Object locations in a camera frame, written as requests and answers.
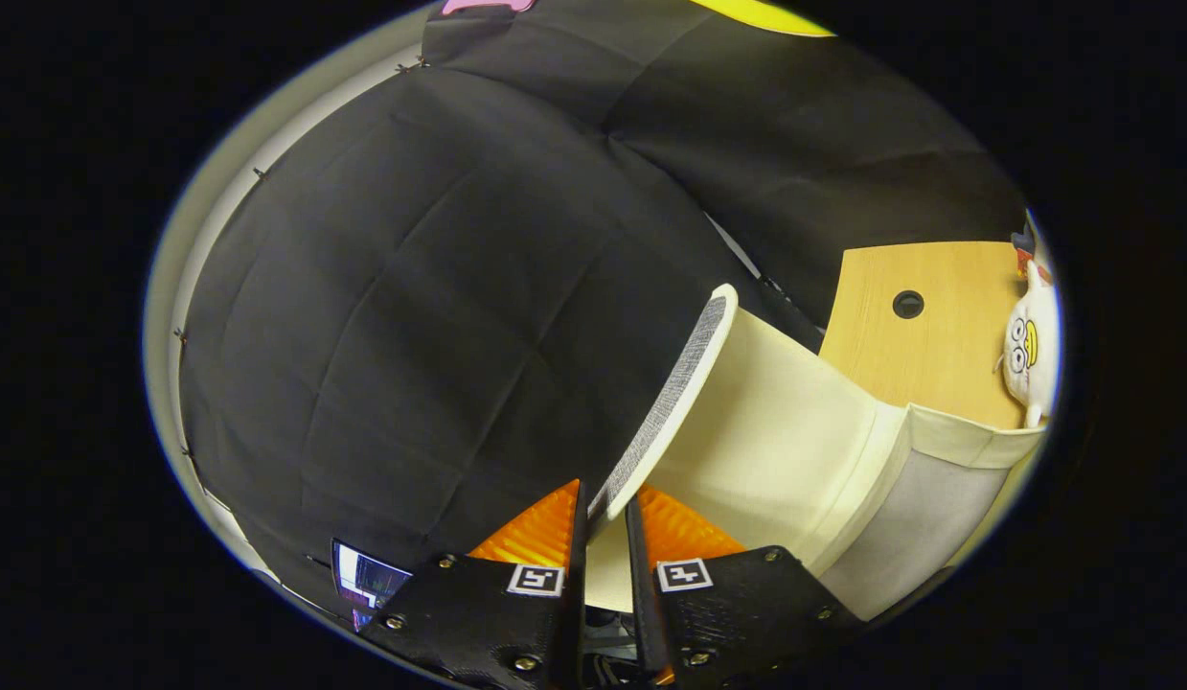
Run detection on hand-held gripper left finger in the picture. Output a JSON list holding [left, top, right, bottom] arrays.
[[358, 479, 590, 690]]

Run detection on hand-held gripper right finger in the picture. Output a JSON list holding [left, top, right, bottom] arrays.
[[624, 484, 867, 687]]

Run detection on grey fabric storage box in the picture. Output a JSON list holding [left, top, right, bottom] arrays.
[[583, 284, 1047, 622]]

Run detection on white duck plush toy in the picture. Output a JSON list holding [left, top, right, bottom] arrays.
[[994, 259, 1060, 430]]

